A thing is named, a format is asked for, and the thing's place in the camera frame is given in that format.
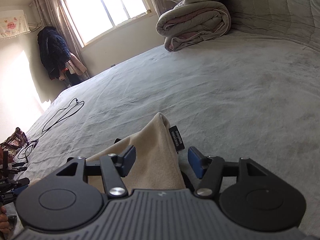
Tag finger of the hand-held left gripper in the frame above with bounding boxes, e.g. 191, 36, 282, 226
0, 185, 28, 205

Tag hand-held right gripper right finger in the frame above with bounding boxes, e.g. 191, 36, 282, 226
187, 146, 278, 198

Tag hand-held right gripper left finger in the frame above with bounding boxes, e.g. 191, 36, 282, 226
56, 145, 137, 198

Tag beige and black sweatshirt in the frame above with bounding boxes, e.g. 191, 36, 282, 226
86, 112, 194, 193

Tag pink hanging clothes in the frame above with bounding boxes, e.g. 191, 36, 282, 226
59, 52, 87, 79

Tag person's left hand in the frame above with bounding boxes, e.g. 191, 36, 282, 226
0, 205, 8, 232

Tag black handheld device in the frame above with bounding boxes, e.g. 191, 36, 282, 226
0, 149, 27, 178

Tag floral bag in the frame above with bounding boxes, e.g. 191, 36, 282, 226
0, 127, 27, 159

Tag grey bed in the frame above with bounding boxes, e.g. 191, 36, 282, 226
0, 29, 320, 240

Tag dark blue hanging jacket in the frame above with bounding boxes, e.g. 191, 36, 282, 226
37, 26, 72, 80

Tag folded grey pink quilt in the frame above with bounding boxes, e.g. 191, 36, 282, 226
156, 1, 232, 52

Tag window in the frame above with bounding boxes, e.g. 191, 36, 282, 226
59, 0, 152, 47

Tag white printed air conditioner cover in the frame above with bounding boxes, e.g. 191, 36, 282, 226
0, 12, 30, 39

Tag grey quilted headboard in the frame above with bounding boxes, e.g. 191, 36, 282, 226
226, 0, 320, 53

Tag black cable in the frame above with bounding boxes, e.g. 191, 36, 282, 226
42, 99, 85, 133
17, 140, 39, 162

